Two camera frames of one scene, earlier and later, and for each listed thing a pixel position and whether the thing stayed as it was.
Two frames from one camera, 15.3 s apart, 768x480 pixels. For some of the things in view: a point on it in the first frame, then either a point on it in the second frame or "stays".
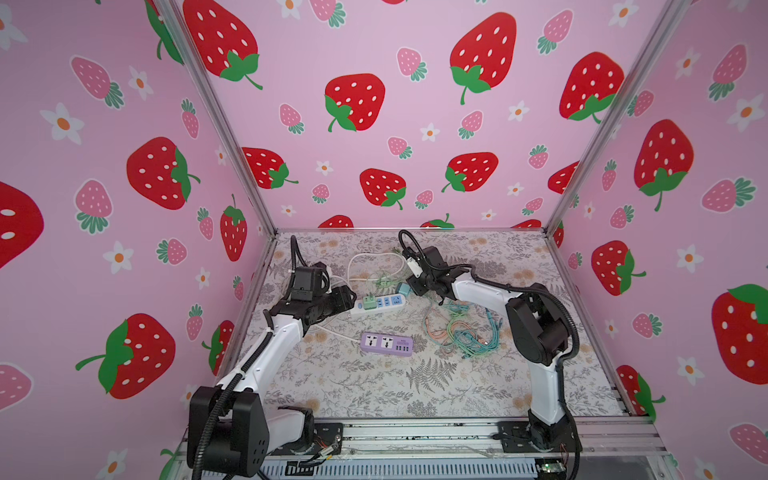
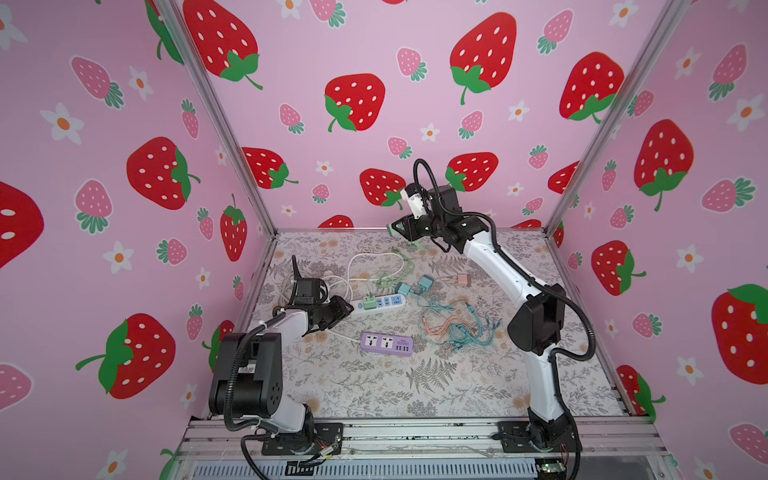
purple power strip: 386,344 stays
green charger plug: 384,282 to 391,231
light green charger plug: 369,302 stays
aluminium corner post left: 173,13 stays
